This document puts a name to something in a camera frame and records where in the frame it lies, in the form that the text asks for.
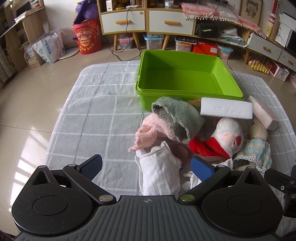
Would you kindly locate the purple plush toy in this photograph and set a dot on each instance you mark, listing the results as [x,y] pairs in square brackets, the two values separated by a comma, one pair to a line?
[86,10]

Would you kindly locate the red printed bucket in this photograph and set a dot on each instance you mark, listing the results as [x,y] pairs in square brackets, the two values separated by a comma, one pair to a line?
[87,37]

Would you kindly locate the small white device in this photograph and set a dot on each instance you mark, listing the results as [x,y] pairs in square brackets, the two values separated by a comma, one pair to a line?
[132,7]

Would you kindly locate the clear storage box red contents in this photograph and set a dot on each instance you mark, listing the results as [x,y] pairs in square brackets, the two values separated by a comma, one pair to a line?
[126,41]

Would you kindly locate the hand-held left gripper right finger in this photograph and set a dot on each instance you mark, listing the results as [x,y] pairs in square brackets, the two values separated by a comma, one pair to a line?
[203,170]

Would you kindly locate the pink tasselled cloth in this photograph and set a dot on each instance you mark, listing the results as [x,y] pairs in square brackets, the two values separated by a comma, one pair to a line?
[198,10]

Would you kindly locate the clear storage box pastel contents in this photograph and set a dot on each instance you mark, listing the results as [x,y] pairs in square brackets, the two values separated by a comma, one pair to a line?
[225,52]

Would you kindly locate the white gauze cloth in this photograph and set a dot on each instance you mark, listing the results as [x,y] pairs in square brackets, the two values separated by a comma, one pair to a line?
[159,169]

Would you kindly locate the grey checked tablecloth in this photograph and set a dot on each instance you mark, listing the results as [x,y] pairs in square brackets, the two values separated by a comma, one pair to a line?
[92,104]

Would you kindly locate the pile of papers and bags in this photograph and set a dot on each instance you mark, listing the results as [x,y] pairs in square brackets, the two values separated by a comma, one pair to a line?
[231,37]

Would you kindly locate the pink-stained white sponge block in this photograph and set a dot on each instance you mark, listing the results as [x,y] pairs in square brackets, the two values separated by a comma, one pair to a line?
[263,113]

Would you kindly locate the framed cartoon picture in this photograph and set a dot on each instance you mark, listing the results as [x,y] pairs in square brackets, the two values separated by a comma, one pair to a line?
[251,11]

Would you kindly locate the white blue paper bag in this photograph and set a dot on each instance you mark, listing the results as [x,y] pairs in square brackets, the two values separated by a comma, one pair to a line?
[48,46]

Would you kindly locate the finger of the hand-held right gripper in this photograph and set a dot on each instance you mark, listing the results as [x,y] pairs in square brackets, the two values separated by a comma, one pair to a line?
[281,183]

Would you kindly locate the rag doll blue dress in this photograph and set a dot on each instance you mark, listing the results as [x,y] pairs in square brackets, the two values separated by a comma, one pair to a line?
[254,150]

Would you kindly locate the clear storage box blue lid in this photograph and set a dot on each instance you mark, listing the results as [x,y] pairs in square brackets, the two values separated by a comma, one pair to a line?
[153,41]

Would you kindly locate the red cardboard box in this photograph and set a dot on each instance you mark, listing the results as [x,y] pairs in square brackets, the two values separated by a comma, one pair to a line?
[204,47]

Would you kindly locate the white patterned box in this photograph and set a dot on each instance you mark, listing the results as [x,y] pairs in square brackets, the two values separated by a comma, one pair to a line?
[278,70]

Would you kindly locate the yellow egg tray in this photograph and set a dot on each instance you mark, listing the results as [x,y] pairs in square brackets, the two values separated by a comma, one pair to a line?
[259,66]

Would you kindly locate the santa plush toy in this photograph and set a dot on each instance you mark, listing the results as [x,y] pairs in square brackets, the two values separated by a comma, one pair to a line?
[226,134]

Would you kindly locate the white red printed tube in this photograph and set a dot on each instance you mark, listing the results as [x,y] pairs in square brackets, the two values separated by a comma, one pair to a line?
[270,25]

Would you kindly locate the curved wooden tv stand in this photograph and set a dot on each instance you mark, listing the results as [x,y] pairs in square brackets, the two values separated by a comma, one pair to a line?
[247,56]

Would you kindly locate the grey-green towel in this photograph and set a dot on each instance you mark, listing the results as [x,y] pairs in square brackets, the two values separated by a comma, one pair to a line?
[182,118]

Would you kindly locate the wooden cabinet with legs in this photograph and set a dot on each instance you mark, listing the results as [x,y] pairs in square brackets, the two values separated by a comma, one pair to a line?
[146,23]

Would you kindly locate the stack of books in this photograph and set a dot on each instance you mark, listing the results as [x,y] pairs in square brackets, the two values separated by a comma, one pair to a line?
[32,61]

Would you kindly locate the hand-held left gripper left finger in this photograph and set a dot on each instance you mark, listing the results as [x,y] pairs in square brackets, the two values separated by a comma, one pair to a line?
[91,168]

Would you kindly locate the plain white sponge block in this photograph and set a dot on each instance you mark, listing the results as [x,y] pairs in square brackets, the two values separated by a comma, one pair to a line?
[225,108]

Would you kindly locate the black case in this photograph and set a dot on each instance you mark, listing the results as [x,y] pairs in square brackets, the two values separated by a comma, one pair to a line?
[207,29]

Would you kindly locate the pink fluffy towel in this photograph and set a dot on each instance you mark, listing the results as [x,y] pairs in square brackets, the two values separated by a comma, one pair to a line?
[148,132]

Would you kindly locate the wooden bookshelf desk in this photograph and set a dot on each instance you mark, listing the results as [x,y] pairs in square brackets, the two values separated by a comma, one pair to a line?
[34,27]

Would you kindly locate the clear storage box dark lid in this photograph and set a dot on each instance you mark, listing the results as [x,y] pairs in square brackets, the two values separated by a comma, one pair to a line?
[185,44]

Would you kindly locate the green plastic bin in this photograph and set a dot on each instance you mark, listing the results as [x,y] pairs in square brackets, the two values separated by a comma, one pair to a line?
[180,76]

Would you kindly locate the white round stand base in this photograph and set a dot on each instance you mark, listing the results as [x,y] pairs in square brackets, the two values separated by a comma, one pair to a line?
[69,53]

